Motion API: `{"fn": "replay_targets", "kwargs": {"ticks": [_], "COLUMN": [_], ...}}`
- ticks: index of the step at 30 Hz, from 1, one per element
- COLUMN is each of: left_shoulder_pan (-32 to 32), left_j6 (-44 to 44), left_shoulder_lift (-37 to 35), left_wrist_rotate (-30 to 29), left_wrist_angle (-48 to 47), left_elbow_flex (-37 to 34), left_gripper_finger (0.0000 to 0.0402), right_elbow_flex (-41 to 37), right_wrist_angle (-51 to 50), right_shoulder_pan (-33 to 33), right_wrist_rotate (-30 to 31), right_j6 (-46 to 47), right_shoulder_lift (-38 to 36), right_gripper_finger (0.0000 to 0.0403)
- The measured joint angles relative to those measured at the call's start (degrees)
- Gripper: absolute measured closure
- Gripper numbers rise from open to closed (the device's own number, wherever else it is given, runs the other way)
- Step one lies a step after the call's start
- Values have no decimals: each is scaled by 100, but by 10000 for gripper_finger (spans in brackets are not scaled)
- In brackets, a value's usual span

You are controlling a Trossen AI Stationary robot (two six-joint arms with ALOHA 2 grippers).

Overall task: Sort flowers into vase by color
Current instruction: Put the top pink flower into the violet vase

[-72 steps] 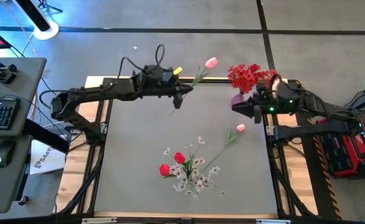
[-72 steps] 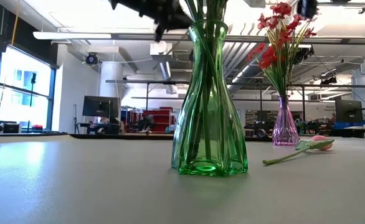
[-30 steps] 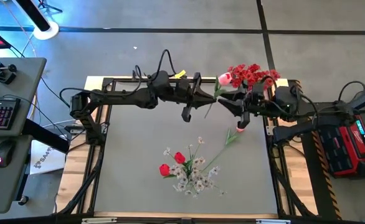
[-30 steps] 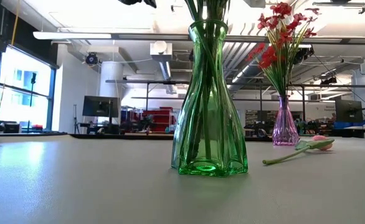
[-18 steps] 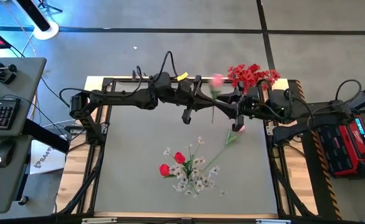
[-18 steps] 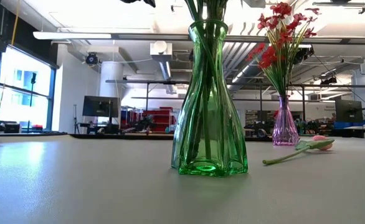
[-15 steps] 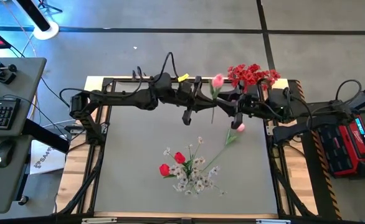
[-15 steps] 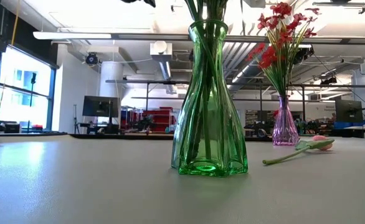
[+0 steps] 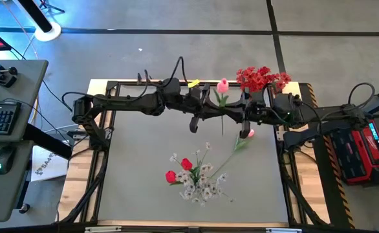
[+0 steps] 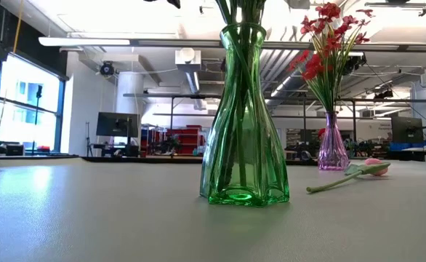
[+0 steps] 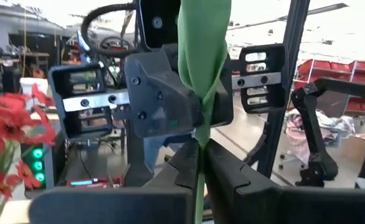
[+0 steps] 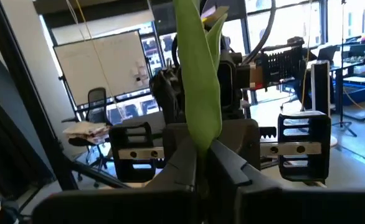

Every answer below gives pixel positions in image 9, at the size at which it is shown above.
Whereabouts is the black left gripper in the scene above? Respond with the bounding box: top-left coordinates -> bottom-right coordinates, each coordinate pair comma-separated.
176,83 -> 229,134

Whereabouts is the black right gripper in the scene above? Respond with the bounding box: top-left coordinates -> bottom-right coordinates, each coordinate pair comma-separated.
224,89 -> 274,139

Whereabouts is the red blossom flower bunch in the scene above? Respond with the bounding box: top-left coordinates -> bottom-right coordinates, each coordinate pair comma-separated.
235,66 -> 292,98

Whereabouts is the white blossom flower bunch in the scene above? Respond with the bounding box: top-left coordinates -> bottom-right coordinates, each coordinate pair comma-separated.
169,141 -> 236,208

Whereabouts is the green glass vase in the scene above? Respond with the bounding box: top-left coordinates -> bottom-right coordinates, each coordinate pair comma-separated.
184,166 -> 211,195

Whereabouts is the red and black power station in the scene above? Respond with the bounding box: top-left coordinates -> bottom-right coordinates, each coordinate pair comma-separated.
330,118 -> 379,186

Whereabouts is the yellow black hazard tape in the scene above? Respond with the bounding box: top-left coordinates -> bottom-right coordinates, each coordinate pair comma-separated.
320,129 -> 355,229

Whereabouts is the light wooden platform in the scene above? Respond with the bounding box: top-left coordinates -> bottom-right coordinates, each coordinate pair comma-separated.
58,78 -> 331,227

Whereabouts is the black desk support bar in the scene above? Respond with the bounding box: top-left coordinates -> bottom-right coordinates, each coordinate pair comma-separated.
23,122 -> 74,159

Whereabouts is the white printed paper sheet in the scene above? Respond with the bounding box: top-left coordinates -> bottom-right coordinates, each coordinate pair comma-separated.
30,145 -> 69,182

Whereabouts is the white pole round base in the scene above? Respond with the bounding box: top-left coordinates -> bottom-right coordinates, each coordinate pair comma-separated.
13,0 -> 63,42

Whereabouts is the black floor tripod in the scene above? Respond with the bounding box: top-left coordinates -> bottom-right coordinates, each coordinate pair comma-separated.
39,0 -> 66,14

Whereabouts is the black computer mouse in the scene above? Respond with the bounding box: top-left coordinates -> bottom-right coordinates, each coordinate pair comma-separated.
0,146 -> 17,175

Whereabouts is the grey desk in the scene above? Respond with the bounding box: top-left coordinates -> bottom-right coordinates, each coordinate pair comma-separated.
0,60 -> 50,223

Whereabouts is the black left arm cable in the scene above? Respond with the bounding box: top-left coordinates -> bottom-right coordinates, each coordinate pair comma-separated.
163,56 -> 186,87
61,91 -> 93,113

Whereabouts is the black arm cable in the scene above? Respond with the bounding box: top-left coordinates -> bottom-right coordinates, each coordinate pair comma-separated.
163,56 -> 186,87
61,91 -> 93,113
347,82 -> 376,109

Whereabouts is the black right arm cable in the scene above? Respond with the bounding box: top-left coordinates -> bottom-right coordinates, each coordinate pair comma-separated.
347,82 -> 376,109

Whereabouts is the silver metal bracket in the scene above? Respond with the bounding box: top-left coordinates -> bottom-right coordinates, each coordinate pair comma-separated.
84,225 -> 122,233
265,227 -> 303,233

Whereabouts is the black desk clamp mount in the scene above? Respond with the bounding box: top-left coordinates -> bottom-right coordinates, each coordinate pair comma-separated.
0,63 -> 19,89

